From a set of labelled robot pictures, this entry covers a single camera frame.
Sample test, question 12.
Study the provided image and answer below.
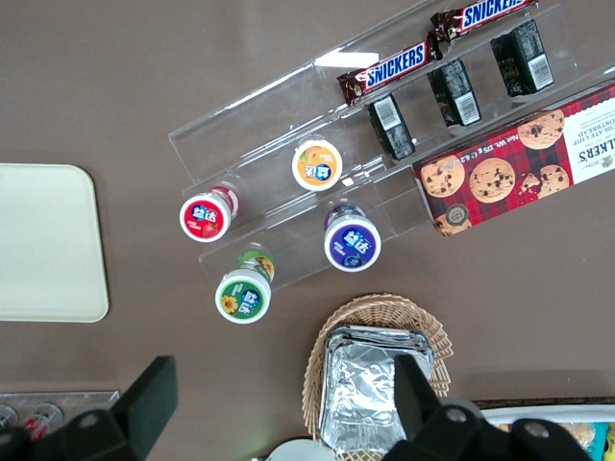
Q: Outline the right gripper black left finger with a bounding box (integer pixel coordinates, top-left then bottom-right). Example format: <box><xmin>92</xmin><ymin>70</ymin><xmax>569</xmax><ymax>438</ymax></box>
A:
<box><xmin>47</xmin><ymin>354</ymin><xmax>180</xmax><ymax>461</ymax></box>

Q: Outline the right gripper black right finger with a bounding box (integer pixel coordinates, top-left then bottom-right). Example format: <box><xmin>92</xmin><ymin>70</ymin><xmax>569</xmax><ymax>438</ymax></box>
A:
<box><xmin>383</xmin><ymin>353</ymin><xmax>593</xmax><ymax>461</ymax></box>

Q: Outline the light wicker basket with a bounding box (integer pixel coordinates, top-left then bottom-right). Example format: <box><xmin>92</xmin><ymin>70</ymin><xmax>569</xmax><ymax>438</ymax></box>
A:
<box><xmin>301</xmin><ymin>293</ymin><xmax>454</xmax><ymax>455</ymax></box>

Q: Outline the white rectangular snack tray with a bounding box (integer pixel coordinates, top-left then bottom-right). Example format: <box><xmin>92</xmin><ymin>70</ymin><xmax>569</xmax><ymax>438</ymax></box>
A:
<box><xmin>474</xmin><ymin>401</ymin><xmax>615</xmax><ymax>461</ymax></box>

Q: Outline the beige plastic tray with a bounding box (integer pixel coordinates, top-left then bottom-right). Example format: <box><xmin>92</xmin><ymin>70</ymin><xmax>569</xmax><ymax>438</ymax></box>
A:
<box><xmin>0</xmin><ymin>163</ymin><xmax>111</xmax><ymax>324</ymax></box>

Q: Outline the clear acrylic bottle rack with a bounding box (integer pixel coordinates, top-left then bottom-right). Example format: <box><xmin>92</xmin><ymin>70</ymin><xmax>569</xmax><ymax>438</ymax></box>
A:
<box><xmin>0</xmin><ymin>389</ymin><xmax>122</xmax><ymax>436</ymax></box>

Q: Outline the stack of foil trays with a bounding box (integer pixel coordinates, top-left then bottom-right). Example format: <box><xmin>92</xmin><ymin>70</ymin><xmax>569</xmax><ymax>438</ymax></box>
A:
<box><xmin>317</xmin><ymin>326</ymin><xmax>436</xmax><ymax>456</ymax></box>

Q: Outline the red cola bottle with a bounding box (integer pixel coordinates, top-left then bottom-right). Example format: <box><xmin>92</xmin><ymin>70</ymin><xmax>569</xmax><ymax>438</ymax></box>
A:
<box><xmin>22</xmin><ymin>401</ymin><xmax>65</xmax><ymax>436</ymax></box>

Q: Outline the green lid gum jar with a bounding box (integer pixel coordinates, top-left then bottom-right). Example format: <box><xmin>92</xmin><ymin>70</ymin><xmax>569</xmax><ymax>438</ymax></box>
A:
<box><xmin>213</xmin><ymin>249</ymin><xmax>277</xmax><ymax>327</ymax></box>

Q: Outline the rice cracker pack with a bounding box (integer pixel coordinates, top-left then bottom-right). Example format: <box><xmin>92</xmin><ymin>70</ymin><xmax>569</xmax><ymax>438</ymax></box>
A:
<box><xmin>565</xmin><ymin>421</ymin><xmax>597</xmax><ymax>451</ymax></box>

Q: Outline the purple lid gum jar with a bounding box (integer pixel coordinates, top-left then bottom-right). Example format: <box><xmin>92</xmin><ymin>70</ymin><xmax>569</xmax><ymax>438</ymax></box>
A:
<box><xmin>322</xmin><ymin>202</ymin><xmax>383</xmax><ymax>274</ymax></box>

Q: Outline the red lid gum jar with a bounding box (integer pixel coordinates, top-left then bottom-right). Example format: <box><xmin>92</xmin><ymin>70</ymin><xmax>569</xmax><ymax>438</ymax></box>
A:
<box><xmin>178</xmin><ymin>183</ymin><xmax>240</xmax><ymax>243</ymax></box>

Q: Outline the red tartan cookie box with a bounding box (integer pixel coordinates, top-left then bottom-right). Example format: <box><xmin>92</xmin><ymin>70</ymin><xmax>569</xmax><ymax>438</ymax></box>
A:
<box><xmin>411</xmin><ymin>82</ymin><xmax>615</xmax><ymax>238</ymax></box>

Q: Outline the orange lid gum jar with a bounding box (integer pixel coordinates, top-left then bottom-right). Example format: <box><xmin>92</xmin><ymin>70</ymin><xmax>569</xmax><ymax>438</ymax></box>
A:
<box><xmin>290</xmin><ymin>135</ymin><xmax>345</xmax><ymax>193</ymax></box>

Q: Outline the small black box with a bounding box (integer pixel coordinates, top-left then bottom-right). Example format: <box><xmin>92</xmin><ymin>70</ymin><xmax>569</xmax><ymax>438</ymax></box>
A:
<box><xmin>426</xmin><ymin>58</ymin><xmax>483</xmax><ymax>129</ymax></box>
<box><xmin>489</xmin><ymin>17</ymin><xmax>556</xmax><ymax>98</ymax></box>
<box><xmin>366</xmin><ymin>92</ymin><xmax>417</xmax><ymax>161</ymax></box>

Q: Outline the clear acrylic stepped display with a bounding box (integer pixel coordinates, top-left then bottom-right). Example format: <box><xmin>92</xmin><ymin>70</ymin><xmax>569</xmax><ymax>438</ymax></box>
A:
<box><xmin>167</xmin><ymin>0</ymin><xmax>615</xmax><ymax>295</ymax></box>

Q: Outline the Snickers chocolate bar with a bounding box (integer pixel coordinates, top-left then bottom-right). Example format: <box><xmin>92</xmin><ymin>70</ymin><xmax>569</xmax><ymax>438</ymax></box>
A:
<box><xmin>335</xmin><ymin>30</ymin><xmax>444</xmax><ymax>107</ymax></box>
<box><xmin>428</xmin><ymin>0</ymin><xmax>540</xmax><ymax>45</ymax></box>

